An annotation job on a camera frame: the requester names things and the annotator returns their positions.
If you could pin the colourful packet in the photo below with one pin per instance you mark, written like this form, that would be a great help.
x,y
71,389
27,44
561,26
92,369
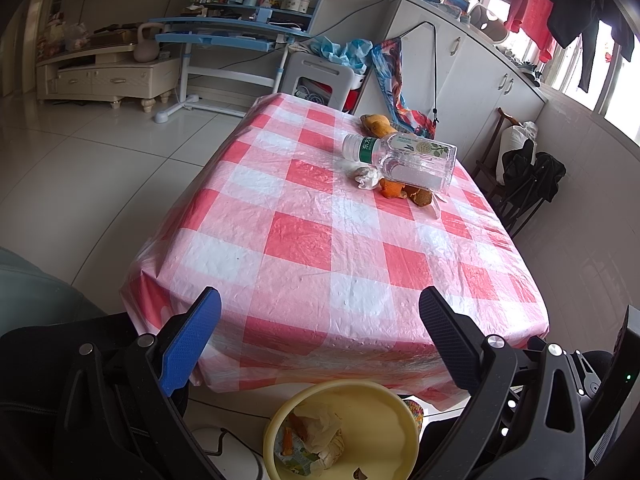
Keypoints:
x,y
415,412

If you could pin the yellow plastic basin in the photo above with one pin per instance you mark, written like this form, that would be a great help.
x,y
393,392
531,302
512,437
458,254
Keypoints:
x,y
380,425

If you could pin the green snack wrapper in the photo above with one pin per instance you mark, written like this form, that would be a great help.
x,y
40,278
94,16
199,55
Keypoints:
x,y
297,457

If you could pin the clear plastic bag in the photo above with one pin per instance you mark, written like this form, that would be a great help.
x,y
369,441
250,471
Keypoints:
x,y
65,35

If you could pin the clear plastic bottle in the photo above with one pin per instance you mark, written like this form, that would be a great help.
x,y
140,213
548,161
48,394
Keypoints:
x,y
415,160

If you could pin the pink kettlebell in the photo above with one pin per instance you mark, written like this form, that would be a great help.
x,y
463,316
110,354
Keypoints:
x,y
146,47

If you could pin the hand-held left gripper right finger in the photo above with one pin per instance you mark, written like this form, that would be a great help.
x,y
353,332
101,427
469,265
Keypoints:
x,y
450,340

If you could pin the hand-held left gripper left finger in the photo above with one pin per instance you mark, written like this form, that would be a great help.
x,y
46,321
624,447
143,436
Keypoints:
x,y
190,345

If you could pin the grey rounded appliance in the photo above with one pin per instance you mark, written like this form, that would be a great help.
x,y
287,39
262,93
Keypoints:
x,y
490,22

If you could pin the white floor device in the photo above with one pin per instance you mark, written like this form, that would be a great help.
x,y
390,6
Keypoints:
x,y
235,465

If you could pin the black jacket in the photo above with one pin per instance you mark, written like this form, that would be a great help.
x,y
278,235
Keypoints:
x,y
540,172

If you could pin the black folding chair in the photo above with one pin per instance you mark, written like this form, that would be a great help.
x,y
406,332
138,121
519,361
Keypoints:
x,y
520,215

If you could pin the red hanging garment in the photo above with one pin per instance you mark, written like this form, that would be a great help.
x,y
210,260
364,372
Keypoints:
x,y
532,5

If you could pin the crumpled white tissue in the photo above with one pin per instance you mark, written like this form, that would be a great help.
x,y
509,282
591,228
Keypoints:
x,y
367,176

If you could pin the pink checked tablecloth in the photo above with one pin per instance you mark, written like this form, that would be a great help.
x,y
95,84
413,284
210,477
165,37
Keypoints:
x,y
310,240

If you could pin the dark wooden chair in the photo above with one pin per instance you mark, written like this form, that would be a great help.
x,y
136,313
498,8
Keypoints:
x,y
487,170

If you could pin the blue and white cloth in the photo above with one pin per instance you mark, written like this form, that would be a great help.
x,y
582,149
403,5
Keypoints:
x,y
345,52

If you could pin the colourful printed bag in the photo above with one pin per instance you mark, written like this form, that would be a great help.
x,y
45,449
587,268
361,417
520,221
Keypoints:
x,y
395,80

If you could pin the white plastic stool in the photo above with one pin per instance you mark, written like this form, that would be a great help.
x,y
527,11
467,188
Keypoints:
x,y
320,67

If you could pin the black hanging garment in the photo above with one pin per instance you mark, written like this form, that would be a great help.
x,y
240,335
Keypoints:
x,y
575,10

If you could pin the white plastic bag red print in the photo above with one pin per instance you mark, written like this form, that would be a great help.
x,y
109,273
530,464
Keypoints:
x,y
320,425

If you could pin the blue study desk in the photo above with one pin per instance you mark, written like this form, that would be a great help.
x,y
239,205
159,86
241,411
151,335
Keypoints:
x,y
225,40

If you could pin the white television cabinet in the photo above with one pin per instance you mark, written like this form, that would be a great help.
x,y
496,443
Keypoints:
x,y
105,77

